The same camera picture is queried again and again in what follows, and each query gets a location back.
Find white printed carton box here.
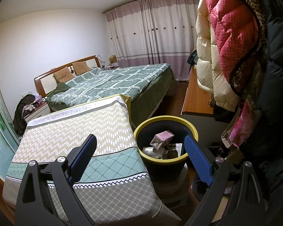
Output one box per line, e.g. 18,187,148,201
164,143,183,159

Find pink milk carton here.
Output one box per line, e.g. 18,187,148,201
150,131,174,150

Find white round cup container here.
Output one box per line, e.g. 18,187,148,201
142,146,165,159

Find yellow rimmed trash bin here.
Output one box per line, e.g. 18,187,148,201
134,115,199,183

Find sliding wardrobe door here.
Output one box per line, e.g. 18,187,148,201
0,92,19,181

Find dark clothes pile on cabinet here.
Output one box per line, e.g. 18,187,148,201
13,94,43,136

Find patterned beige teal table cloth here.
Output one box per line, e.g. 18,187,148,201
3,95,181,225

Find white bedside cabinet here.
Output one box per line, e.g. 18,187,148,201
24,102,51,123

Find wooden desk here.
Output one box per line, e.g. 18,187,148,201
181,66,213,117

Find dark green blanket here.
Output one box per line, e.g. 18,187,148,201
47,82,70,97

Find wooden bed with headboard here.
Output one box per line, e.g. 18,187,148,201
35,56,174,127

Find green checked duvet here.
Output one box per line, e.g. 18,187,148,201
47,63,174,111

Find left brown pillow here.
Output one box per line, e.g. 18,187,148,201
53,67,75,83

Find brown pillow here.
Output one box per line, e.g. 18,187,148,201
53,67,75,83
72,61,91,76

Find right brown pillow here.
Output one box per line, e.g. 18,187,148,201
72,61,91,76

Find cream puffer jacket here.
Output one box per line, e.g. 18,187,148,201
196,0,239,112

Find tissue box on nightstand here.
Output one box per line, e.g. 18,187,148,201
109,55,117,64

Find clothes pile on desk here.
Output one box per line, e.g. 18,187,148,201
187,49,199,68

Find red dotted puffer jacket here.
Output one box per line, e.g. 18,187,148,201
206,0,258,81

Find pink white curtain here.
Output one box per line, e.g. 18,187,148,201
105,0,199,81

